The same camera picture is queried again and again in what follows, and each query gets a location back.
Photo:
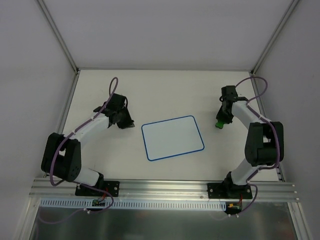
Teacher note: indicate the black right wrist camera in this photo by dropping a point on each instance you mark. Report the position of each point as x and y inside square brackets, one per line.
[228, 91]

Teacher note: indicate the left aluminium frame post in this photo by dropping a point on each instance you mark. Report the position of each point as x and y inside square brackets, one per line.
[57, 34]

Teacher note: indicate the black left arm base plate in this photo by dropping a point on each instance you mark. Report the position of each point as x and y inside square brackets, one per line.
[101, 188]

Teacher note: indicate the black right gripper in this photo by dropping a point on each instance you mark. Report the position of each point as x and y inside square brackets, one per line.
[223, 116]

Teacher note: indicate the green bone-shaped eraser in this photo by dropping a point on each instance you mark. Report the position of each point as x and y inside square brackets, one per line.
[219, 124]

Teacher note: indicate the aluminium mounting rail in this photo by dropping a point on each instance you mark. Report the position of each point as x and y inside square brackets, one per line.
[179, 190]

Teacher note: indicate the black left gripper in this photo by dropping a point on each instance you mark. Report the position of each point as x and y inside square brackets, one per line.
[124, 119]

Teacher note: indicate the right aluminium frame post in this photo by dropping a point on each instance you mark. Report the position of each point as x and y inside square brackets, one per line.
[293, 4]

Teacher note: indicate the aluminium frame post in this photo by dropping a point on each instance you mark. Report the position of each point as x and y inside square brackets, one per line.
[57, 34]
[293, 4]

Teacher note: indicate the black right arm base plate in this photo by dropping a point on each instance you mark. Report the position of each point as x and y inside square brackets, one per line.
[223, 191]

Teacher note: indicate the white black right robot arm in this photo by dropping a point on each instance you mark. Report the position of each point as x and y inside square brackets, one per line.
[264, 146]

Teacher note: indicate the blue-framed whiteboard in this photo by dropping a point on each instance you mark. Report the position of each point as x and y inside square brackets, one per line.
[171, 138]

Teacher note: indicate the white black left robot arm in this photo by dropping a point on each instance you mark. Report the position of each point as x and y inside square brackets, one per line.
[62, 158]

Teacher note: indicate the white slotted cable duct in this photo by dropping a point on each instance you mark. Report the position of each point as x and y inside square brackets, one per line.
[134, 204]

